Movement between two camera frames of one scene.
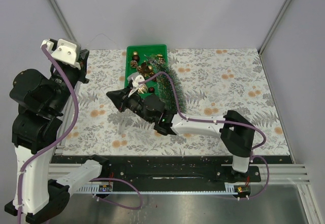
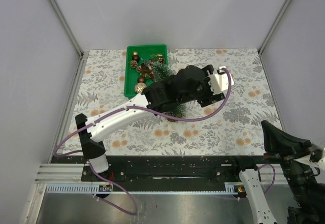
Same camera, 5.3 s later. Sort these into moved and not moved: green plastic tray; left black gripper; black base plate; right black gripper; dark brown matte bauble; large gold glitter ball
Moved: left black gripper; right black gripper
Not moved: black base plate; green plastic tray; large gold glitter ball; dark brown matte bauble
